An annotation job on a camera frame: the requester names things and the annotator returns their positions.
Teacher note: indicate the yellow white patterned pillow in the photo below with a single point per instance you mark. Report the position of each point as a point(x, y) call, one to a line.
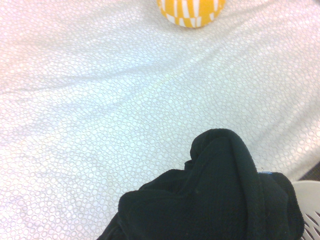
point(192, 12)

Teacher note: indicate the white circle-print bed sheet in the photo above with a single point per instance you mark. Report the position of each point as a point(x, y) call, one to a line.
point(100, 100)

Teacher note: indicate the white perforated laundry basket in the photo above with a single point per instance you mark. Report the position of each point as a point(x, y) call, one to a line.
point(310, 200)

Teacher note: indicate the black sweatpants bundle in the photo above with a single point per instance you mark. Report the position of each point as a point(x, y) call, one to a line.
point(200, 200)

